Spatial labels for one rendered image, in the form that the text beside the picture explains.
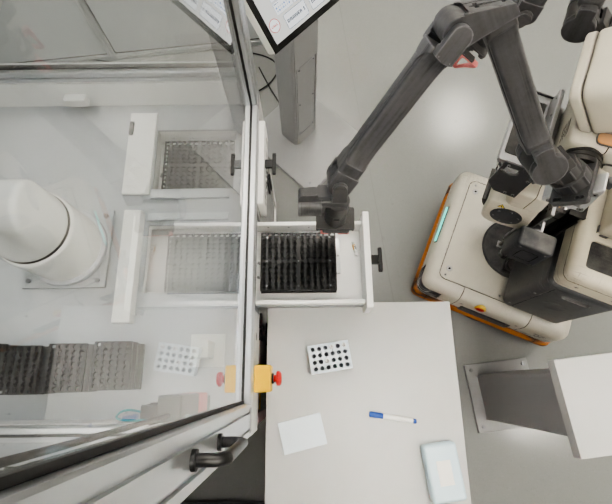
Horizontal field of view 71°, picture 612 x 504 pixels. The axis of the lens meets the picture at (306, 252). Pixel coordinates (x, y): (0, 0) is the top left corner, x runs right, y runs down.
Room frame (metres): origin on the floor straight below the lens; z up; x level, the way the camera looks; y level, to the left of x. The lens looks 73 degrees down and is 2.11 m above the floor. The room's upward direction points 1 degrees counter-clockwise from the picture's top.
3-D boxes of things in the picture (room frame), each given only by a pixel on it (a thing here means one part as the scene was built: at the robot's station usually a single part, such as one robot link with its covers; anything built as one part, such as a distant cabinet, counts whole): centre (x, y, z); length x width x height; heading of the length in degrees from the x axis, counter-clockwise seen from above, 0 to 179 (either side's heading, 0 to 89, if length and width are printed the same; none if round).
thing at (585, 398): (-0.07, -0.91, 0.38); 0.30 x 0.30 x 0.76; 6
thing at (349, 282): (0.34, 0.03, 0.86); 0.40 x 0.26 x 0.06; 90
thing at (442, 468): (-0.25, -0.38, 0.78); 0.15 x 0.10 x 0.04; 7
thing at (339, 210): (0.42, -0.07, 1.13); 0.07 x 0.06 x 0.07; 90
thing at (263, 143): (0.65, 0.14, 0.87); 0.29 x 0.02 x 0.11; 0
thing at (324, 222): (0.41, -0.08, 1.07); 0.10 x 0.07 x 0.07; 89
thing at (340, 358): (0.07, -0.07, 0.78); 0.12 x 0.08 x 0.04; 99
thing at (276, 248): (0.34, 0.02, 0.87); 0.22 x 0.18 x 0.06; 90
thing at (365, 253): (0.34, -0.18, 0.87); 0.29 x 0.02 x 0.11; 0
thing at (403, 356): (-0.07, -0.17, 0.38); 0.62 x 0.58 x 0.76; 0
